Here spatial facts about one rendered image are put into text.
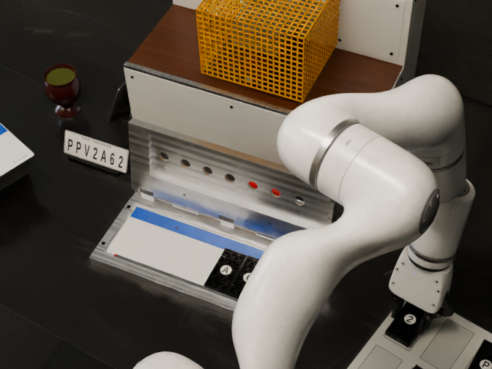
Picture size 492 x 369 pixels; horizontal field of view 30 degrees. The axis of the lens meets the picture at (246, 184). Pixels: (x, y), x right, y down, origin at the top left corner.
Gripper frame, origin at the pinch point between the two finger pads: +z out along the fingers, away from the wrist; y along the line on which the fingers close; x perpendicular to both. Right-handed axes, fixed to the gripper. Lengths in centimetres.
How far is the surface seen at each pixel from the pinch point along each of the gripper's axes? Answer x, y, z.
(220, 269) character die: -12.0, -35.4, 2.8
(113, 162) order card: -3, -72, 2
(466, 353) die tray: 0.6, 11.9, 2.5
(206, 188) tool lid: -2.8, -46.8, -5.8
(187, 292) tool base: -19.0, -37.8, 5.3
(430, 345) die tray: -1.7, 5.7, 3.0
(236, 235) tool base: -2.8, -38.6, 1.9
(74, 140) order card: -4, -82, 0
